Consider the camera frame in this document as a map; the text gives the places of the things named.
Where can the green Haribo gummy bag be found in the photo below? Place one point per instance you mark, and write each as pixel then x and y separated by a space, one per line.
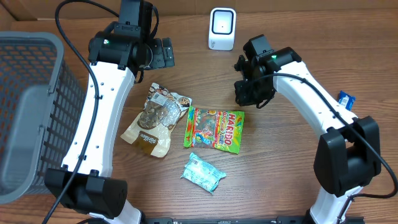
pixel 216 129

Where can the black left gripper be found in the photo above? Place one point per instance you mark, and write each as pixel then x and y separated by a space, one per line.
pixel 164 56

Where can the brown nuts snack pouch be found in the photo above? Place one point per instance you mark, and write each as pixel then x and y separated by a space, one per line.
pixel 151 129

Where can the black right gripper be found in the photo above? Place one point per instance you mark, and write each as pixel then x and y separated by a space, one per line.
pixel 246 98

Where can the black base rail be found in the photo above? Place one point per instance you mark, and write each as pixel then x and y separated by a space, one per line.
pixel 277 220

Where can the white barcode scanner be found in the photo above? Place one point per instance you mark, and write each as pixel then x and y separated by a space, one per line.
pixel 222 29

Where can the blue Oreo cookie pack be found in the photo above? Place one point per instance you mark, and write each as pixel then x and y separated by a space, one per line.
pixel 346 100

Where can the grey plastic mesh basket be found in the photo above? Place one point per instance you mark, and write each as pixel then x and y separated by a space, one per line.
pixel 41 104

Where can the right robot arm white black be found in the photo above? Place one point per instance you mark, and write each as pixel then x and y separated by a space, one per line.
pixel 348 147

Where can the teal snack packet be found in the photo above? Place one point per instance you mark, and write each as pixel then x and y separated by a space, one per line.
pixel 202 173

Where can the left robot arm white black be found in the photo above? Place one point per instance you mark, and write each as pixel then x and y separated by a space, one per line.
pixel 118 57

